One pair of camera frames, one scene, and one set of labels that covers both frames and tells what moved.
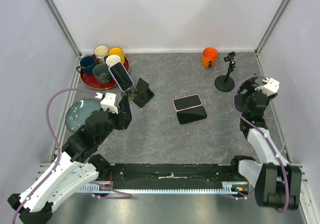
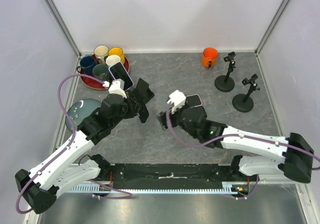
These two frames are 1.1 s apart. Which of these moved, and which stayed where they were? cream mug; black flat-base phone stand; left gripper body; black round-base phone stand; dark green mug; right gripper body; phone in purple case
Moved: right gripper body; left gripper body
Stayed: black round-base phone stand; cream mug; phone in purple case; dark green mug; black flat-base phone stand
